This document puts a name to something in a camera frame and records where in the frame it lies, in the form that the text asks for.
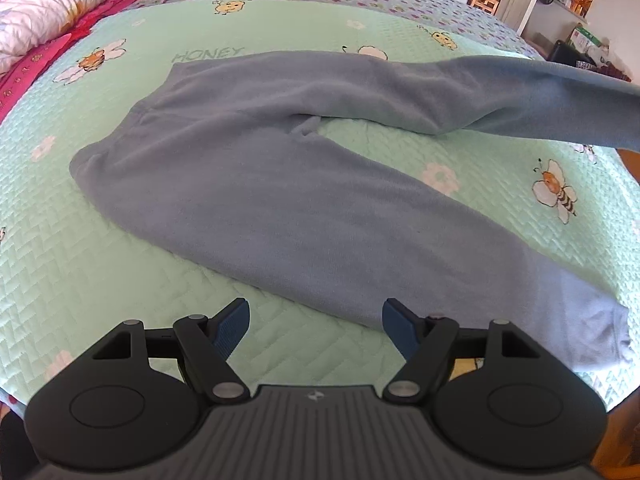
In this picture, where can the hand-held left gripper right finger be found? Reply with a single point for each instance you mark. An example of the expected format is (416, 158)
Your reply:
(400, 325)

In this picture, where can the pile of dark red clothes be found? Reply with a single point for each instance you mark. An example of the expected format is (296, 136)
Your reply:
(607, 70)

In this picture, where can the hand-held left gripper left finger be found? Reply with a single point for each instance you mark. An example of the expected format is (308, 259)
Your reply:
(232, 322)

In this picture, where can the blue fleece pants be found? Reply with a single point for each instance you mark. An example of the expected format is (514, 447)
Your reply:
(275, 185)

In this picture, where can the green and white carton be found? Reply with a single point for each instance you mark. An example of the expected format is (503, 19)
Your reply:
(585, 37)

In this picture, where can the red and gold ornament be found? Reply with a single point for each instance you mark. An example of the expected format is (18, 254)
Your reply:
(581, 0)

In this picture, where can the black armchair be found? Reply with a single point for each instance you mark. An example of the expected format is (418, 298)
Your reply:
(562, 52)

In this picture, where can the green bee print quilted blanket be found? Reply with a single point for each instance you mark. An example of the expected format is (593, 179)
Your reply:
(100, 285)

